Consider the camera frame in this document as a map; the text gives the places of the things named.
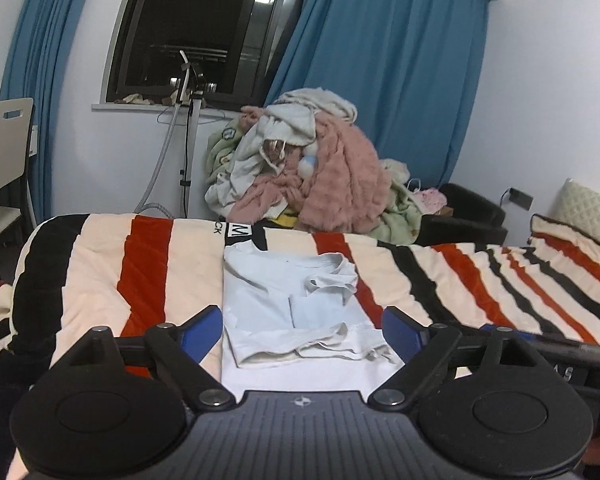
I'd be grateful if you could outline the white t-shirt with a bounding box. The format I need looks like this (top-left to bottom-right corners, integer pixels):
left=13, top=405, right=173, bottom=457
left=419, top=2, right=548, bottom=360
left=221, top=242, right=403, bottom=396

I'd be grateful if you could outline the light green garment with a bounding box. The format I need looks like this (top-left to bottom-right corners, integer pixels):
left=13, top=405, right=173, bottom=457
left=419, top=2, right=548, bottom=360
left=206, top=116, right=424, bottom=247

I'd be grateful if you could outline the black armchair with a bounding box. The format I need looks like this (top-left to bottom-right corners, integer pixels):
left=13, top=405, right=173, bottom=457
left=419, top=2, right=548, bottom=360
left=414, top=183, right=508, bottom=246

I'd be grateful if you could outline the small pink garment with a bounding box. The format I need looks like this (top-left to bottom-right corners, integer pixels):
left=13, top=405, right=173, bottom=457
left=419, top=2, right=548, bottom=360
left=412, top=188, right=448, bottom=214

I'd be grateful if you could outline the striped bed blanket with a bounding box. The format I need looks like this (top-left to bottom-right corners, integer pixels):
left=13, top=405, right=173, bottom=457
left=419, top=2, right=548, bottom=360
left=0, top=214, right=600, bottom=479

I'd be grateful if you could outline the striped pillow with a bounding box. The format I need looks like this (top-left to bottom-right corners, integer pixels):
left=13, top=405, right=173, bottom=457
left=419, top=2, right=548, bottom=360
left=529, top=178, right=600, bottom=281

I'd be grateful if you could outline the pink fluffy blanket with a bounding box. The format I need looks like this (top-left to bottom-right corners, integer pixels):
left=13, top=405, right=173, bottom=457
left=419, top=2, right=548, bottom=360
left=228, top=112, right=391, bottom=234

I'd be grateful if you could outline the grey white garment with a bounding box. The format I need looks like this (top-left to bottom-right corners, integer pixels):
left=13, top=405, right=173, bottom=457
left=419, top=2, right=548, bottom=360
left=204, top=88, right=358, bottom=217

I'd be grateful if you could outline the white chair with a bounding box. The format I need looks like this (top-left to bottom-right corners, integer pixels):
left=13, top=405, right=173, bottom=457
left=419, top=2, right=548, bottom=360
left=0, top=98, right=34, bottom=281

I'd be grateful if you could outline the blue curtain right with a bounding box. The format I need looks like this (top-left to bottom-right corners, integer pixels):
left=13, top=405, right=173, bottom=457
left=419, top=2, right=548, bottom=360
left=266, top=0, right=491, bottom=188

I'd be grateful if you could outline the blue curtain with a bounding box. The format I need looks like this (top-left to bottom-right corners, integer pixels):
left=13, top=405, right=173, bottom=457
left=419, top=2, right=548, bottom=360
left=0, top=0, right=85, bottom=222
left=266, top=0, right=491, bottom=188

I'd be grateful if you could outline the dark window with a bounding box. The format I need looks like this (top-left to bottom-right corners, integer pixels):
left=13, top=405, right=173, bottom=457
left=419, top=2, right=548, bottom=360
left=104, top=0, right=302, bottom=110

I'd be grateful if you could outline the blue curtain left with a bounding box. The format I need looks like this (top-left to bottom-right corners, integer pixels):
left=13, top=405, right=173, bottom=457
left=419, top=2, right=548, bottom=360
left=0, top=0, right=85, bottom=222

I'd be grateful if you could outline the black wall socket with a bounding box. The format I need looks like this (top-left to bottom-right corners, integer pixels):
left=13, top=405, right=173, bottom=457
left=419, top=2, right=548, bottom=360
left=500, top=188, right=533, bottom=211

